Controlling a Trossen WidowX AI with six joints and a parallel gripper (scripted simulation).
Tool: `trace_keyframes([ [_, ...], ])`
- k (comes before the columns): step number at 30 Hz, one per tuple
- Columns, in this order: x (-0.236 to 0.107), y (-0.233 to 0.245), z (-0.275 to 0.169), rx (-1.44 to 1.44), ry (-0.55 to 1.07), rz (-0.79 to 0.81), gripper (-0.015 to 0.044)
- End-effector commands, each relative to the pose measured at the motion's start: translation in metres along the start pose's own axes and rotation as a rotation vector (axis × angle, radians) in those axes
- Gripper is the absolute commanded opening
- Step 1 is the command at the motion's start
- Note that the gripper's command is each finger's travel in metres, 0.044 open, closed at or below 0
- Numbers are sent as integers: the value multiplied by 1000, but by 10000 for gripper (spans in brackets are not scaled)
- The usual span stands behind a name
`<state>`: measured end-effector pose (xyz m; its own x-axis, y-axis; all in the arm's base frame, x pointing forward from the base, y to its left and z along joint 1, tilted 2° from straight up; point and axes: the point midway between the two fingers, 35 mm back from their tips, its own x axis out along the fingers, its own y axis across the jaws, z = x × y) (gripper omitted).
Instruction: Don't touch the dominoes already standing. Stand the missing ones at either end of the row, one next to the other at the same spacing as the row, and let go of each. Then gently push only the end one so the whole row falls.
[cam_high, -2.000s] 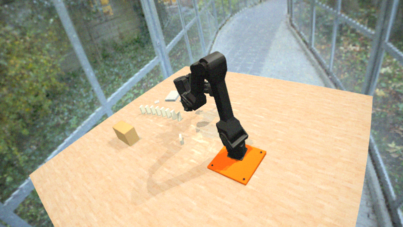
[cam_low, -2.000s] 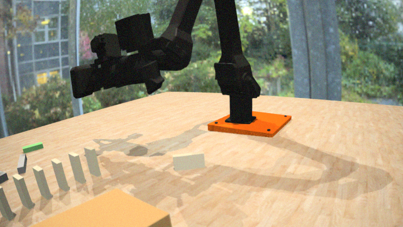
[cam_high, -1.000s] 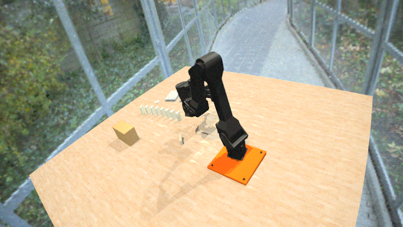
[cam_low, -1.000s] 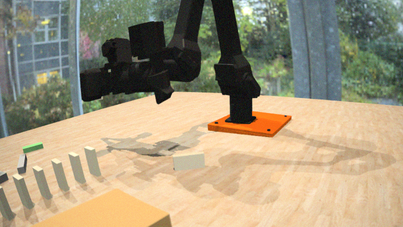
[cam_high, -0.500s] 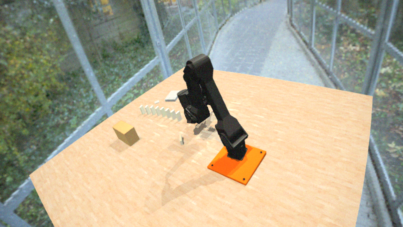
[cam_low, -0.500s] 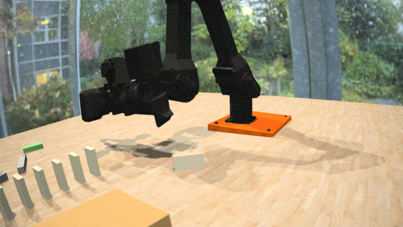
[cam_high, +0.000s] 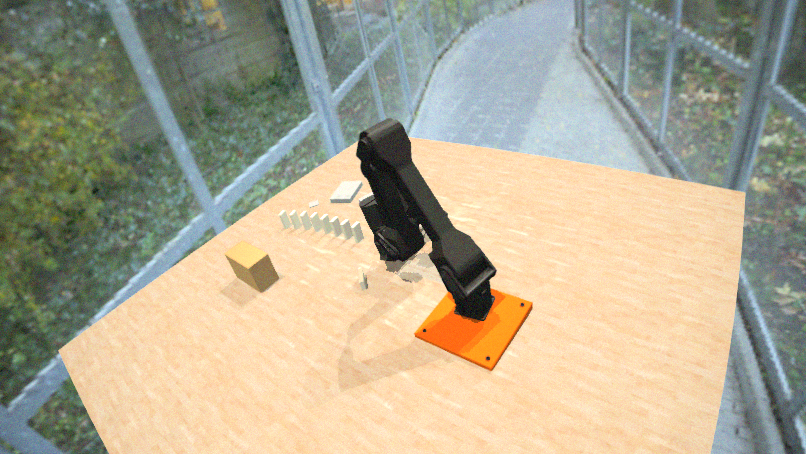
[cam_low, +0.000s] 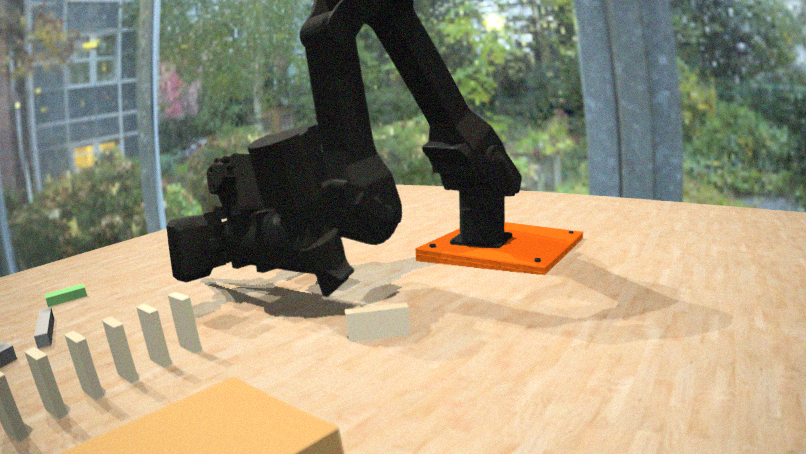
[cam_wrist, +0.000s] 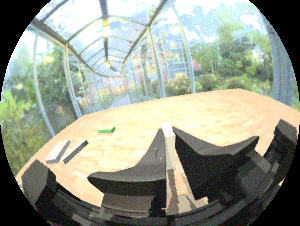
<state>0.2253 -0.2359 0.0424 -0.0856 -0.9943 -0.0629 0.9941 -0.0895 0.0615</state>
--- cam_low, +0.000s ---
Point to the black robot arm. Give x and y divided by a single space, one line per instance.
347 191

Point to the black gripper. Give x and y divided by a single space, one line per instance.
198 244

